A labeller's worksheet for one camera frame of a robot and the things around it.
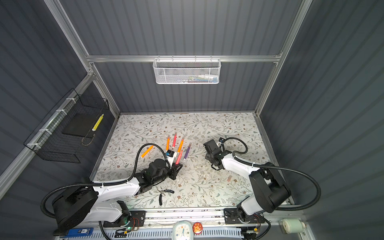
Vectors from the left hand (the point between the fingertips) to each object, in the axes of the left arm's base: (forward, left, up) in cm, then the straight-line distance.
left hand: (182, 165), depth 83 cm
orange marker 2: (+18, +1, -8) cm, 20 cm away
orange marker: (+19, +10, -8) cm, 23 cm away
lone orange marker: (+13, +26, -8) cm, 30 cm away
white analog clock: (-30, 0, -6) cm, 30 cm away
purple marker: (+13, -3, -8) cm, 16 cm away
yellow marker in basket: (+15, +43, +20) cm, 50 cm away
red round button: (-29, -7, -8) cm, 31 cm away
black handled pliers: (-11, +12, -9) cm, 18 cm away
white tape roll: (-32, -48, 0) cm, 58 cm away
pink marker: (+23, +6, -8) cm, 25 cm away
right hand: (+7, -19, -3) cm, 21 cm away
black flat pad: (+14, +49, +21) cm, 55 cm away
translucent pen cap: (-6, -27, -8) cm, 29 cm away
